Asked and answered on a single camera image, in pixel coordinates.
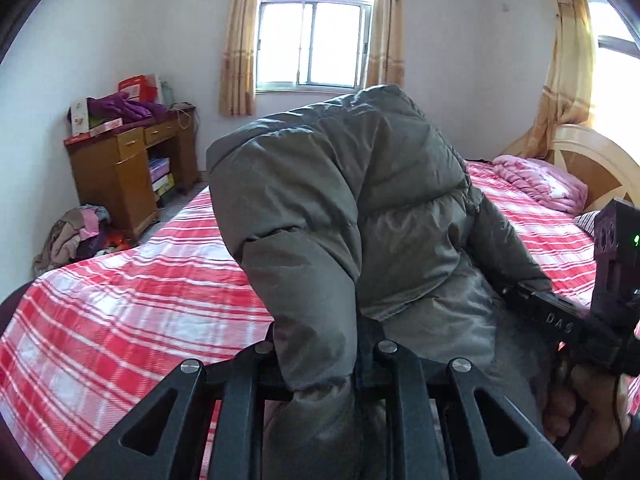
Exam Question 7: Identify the window with metal frame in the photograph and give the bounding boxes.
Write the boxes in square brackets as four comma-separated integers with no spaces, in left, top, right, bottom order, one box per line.
[256,0,374,92]

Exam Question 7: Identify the flat red pink box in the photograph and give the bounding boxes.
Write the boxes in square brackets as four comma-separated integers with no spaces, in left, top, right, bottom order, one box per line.
[88,118,122,138]

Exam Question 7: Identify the red white plaid bed cover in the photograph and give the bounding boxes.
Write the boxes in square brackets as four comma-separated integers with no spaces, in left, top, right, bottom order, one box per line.
[1,161,596,479]

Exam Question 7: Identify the pile of clothes on floor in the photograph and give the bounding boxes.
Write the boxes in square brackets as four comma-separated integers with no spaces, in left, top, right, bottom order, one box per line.
[32,205,132,278]

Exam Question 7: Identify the right beige curtain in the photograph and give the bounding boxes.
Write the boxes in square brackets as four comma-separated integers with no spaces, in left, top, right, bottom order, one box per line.
[366,0,405,87]

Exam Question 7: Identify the white fruit print box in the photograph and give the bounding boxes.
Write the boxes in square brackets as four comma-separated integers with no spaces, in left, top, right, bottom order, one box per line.
[70,98,90,136]

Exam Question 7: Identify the purple clothes on desk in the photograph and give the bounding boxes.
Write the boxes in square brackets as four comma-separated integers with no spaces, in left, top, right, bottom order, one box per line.
[87,92,168,124]

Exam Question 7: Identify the pink folded blanket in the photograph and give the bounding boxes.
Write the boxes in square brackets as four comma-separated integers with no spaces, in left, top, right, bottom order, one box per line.
[492,155,588,216]

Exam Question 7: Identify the purple box under desk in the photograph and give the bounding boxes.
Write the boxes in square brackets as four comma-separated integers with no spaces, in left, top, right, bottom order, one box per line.
[149,158,170,182]

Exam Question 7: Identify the yellow box under desk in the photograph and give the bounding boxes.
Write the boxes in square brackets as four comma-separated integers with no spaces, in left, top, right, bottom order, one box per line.
[152,172,175,197]

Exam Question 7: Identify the beige side window curtain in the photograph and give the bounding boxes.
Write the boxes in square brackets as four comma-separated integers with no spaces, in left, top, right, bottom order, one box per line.
[504,0,596,158]

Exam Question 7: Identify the red box on desk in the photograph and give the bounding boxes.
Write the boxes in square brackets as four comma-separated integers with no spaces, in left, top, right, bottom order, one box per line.
[117,74,158,102]

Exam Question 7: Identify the brown wooden desk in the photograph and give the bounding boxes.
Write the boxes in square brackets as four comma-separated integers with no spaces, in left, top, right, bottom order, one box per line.
[65,104,201,240]

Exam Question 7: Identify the left beige curtain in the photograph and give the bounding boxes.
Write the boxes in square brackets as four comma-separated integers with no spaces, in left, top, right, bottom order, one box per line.
[219,0,259,117]

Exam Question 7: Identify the wooden bed headboard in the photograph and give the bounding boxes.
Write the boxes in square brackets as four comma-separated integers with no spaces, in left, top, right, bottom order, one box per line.
[546,125,640,211]

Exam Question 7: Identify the person's right hand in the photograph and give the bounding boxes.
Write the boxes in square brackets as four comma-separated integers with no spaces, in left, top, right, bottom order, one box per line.
[542,365,631,467]

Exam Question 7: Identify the grey puffer down jacket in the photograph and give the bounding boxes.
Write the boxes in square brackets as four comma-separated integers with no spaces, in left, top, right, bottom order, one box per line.
[206,86,553,479]

